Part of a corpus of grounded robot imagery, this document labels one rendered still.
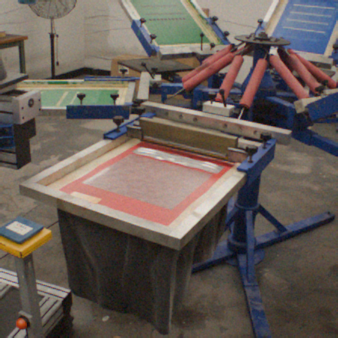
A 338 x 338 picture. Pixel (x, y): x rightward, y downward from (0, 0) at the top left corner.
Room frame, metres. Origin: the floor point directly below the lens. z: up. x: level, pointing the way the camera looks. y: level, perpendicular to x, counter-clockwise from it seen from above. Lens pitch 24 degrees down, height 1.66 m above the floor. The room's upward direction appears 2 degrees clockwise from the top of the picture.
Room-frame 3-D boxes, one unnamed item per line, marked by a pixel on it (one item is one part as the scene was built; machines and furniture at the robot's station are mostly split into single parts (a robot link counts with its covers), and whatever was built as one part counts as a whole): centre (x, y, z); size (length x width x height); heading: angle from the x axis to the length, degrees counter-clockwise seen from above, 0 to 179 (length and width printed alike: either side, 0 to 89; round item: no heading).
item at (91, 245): (1.28, 0.18, 0.74); 0.45 x 0.03 x 0.43; 62
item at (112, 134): (1.88, 0.17, 0.98); 0.30 x 0.05 x 0.07; 152
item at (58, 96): (2.44, 0.45, 1.05); 1.08 x 0.61 x 0.23; 92
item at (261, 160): (1.62, -0.32, 0.98); 0.30 x 0.05 x 0.07; 152
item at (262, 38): (2.47, -0.46, 0.67); 0.39 x 0.39 x 1.35
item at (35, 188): (1.54, 0.04, 0.97); 0.79 x 0.58 x 0.04; 152
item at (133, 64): (3.04, -0.10, 0.91); 1.34 x 0.40 x 0.08; 32
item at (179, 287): (1.39, -0.12, 0.74); 0.46 x 0.04 x 0.42; 152
